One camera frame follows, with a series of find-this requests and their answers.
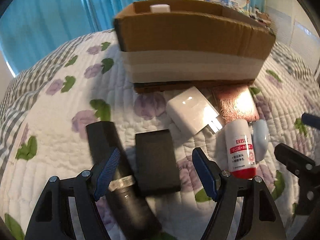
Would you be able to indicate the black cylindrical bottle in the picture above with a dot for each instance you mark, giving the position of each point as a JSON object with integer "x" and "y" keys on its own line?
{"x": 124, "y": 197}

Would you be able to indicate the white square adapter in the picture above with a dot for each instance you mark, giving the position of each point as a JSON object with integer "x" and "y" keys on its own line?
{"x": 160, "y": 8}

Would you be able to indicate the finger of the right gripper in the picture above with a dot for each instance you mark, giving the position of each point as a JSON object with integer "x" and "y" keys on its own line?
{"x": 311, "y": 120}
{"x": 307, "y": 172}

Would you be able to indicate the grey checkered bed sheet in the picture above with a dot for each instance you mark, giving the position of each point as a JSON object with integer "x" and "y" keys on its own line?
{"x": 24, "y": 90}

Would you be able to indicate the white louvered wardrobe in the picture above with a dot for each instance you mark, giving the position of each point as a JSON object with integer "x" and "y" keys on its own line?
{"x": 294, "y": 28}

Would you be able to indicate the black flat rectangular case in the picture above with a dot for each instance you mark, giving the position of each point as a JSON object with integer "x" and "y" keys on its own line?
{"x": 157, "y": 170}

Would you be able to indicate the blue window curtain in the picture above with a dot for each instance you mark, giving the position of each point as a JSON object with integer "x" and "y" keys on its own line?
{"x": 31, "y": 29}

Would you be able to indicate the floral quilted bedspread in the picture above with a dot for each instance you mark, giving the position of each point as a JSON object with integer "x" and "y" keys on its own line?
{"x": 93, "y": 86}

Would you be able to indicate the red rose-pattern card case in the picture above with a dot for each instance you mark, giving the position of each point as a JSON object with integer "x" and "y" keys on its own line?
{"x": 235, "y": 102}

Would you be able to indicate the white plug charger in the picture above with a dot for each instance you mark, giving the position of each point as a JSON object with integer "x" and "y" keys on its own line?
{"x": 191, "y": 112}

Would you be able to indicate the open cardboard box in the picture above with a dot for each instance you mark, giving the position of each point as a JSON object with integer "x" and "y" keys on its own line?
{"x": 198, "y": 44}

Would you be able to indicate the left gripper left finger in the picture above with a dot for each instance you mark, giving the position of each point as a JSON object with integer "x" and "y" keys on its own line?
{"x": 51, "y": 218}

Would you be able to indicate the light blue earbud case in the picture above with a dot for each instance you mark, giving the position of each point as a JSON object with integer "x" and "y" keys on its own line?
{"x": 260, "y": 139}

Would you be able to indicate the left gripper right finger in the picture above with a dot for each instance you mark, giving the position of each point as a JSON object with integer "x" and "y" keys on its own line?
{"x": 260, "y": 218}

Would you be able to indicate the white red-capped tube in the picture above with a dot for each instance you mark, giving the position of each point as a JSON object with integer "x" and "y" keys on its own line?
{"x": 240, "y": 152}

